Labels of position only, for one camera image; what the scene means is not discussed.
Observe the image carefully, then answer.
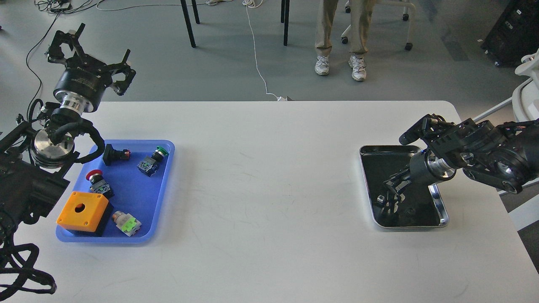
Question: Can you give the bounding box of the orange black button box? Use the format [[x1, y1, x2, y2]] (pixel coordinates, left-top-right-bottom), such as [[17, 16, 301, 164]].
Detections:
[[56, 191, 113, 237]]

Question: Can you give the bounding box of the black selector switch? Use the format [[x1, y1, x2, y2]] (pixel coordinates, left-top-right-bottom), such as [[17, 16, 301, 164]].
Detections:
[[102, 144, 131, 166]]

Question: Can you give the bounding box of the silver metal tray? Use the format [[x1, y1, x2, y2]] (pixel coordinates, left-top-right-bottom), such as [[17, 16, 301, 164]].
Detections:
[[359, 145, 450, 229]]

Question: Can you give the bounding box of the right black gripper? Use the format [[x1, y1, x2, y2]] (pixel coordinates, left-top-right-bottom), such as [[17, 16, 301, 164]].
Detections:
[[374, 151, 456, 220]]

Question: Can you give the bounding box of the white rolling chair base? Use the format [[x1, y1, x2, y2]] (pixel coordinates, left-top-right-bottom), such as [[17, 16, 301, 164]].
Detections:
[[341, 0, 417, 51]]

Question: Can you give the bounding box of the black equipment case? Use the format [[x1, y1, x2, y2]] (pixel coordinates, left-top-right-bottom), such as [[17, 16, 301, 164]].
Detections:
[[481, 0, 539, 67]]

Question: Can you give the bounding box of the black floor cable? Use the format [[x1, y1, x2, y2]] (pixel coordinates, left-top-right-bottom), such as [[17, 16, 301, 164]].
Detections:
[[0, 0, 101, 127]]

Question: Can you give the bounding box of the black table leg right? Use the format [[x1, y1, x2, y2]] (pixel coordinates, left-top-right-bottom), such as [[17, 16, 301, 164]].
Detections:
[[280, 0, 290, 46]]

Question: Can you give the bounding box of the black table leg left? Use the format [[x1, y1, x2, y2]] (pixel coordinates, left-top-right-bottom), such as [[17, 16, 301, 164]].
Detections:
[[180, 0, 200, 48]]

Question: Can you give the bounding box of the red mushroom push button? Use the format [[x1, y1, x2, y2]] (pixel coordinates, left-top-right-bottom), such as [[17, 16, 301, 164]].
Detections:
[[86, 169, 115, 198]]

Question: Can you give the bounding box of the white floor cable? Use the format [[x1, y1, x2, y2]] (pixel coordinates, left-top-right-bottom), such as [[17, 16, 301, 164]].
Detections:
[[243, 0, 292, 101]]

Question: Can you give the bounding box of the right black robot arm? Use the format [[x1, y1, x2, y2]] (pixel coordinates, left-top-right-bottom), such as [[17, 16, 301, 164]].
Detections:
[[375, 114, 539, 218]]

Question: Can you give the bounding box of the green push button switch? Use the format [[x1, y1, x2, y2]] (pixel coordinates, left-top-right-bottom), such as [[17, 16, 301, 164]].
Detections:
[[137, 146, 169, 177]]

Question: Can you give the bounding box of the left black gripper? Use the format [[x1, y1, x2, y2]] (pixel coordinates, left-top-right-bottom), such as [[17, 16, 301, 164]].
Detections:
[[45, 23, 137, 113]]

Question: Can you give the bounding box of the clear green indicator switch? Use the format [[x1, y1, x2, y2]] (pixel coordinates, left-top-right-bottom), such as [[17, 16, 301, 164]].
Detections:
[[112, 211, 142, 237]]

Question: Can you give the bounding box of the black table leg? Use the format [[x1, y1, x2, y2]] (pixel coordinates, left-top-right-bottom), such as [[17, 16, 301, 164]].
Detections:
[[180, 0, 200, 48], [280, 0, 290, 46]]

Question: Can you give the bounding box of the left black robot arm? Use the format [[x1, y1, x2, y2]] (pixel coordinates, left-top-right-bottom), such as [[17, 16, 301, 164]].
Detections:
[[0, 24, 136, 300]]

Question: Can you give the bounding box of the blue plastic tray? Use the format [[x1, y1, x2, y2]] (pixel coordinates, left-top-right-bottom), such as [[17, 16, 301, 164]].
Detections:
[[56, 140, 175, 244]]

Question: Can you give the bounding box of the person in khaki trousers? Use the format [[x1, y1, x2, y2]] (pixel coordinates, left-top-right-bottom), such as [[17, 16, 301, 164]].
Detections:
[[314, 0, 375, 82]]

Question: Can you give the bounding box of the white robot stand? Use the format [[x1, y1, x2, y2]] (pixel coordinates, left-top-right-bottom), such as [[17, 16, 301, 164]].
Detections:
[[474, 50, 539, 230]]

